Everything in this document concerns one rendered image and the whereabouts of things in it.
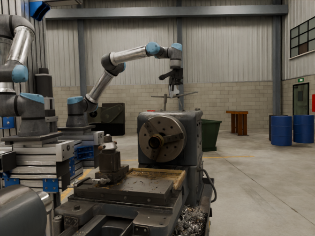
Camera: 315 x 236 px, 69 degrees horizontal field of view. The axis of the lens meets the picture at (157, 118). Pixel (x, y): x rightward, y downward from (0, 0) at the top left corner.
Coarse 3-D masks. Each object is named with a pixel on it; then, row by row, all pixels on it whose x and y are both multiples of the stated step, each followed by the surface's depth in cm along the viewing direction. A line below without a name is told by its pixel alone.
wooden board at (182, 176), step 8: (136, 168) 148; (144, 168) 147; (128, 176) 137; (136, 176) 137; (144, 176) 136; (152, 176) 136; (160, 176) 136; (168, 176) 135; (176, 176) 135; (184, 176) 138; (176, 184) 115
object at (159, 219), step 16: (176, 192) 99; (64, 208) 90; (80, 208) 89; (96, 208) 93; (112, 208) 92; (128, 208) 89; (144, 208) 88; (160, 208) 86; (176, 208) 90; (80, 224) 85; (144, 224) 78; (160, 224) 78
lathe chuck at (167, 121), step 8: (152, 120) 153; (160, 120) 152; (168, 120) 150; (176, 120) 154; (144, 128) 155; (160, 128) 152; (168, 128) 150; (176, 128) 149; (144, 136) 156; (184, 136) 151; (144, 144) 156; (168, 144) 151; (176, 144) 150; (184, 144) 153; (144, 152) 156; (160, 152) 153; (168, 152) 151; (176, 152) 150; (160, 160) 153; (168, 160) 152
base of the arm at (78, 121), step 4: (68, 116) 171; (72, 116) 170; (76, 116) 171; (80, 116) 172; (68, 120) 170; (72, 120) 169; (76, 120) 170; (80, 120) 172; (84, 120) 175; (68, 124) 169; (72, 124) 169; (76, 124) 169; (80, 124) 171; (84, 124) 174
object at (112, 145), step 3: (102, 144) 99; (105, 144) 98; (108, 144) 98; (111, 144) 99; (114, 144) 100; (105, 147) 97; (108, 147) 97; (111, 147) 98; (114, 147) 99; (117, 147) 101
